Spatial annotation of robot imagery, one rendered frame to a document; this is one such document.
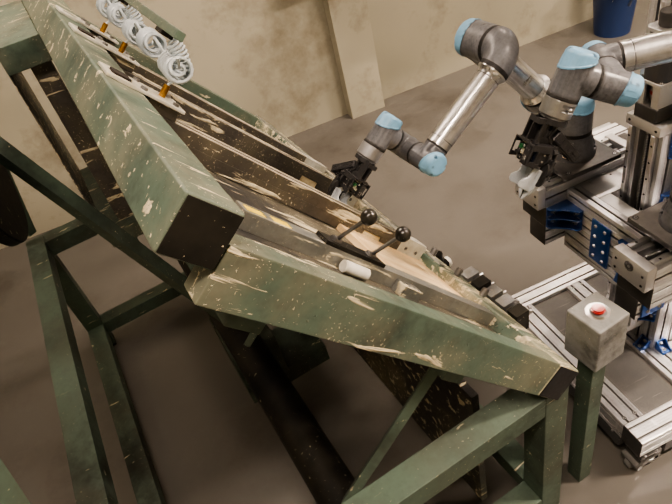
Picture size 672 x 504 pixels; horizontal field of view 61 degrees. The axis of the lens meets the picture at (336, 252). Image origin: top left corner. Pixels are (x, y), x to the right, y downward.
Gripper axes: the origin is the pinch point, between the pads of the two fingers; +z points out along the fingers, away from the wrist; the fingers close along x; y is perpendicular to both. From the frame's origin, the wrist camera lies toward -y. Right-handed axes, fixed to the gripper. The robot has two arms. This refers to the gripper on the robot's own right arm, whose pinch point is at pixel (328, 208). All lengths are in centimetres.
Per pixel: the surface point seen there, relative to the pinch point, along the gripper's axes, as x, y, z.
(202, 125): -36.0, -33.0, 0.0
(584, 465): 112, 71, 31
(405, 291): -8, 53, 0
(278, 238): -47, 49, 0
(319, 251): -35, 49, 0
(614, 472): 129, 75, 29
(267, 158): -9.0, -33.2, -0.1
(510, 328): 38, 55, -2
